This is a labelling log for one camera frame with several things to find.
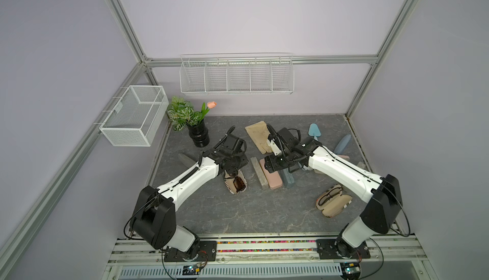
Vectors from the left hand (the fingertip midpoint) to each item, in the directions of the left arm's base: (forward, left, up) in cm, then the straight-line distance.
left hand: (245, 162), depth 84 cm
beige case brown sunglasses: (-2, +9, -11) cm, 14 cm away
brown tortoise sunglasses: (-5, +4, -12) cm, 13 cm away
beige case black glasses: (-17, -37, -12) cm, 43 cm away
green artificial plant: (+20, +28, +13) cm, 37 cm away
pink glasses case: (-4, -13, -11) cm, 18 cm away
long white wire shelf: (+44, +2, +17) cm, 47 cm away
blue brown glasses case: (+13, -53, -9) cm, 55 cm away
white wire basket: (+18, +47, +13) cm, 52 cm away
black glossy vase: (+22, +24, -5) cm, 33 cm away
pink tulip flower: (+25, +14, +13) cm, 32 cm away
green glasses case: (-2, -6, -7) cm, 10 cm away
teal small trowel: (+26, -42, -13) cm, 51 cm away
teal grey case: (-5, -19, -7) cm, 21 cm away
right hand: (-2, -11, +2) cm, 12 cm away
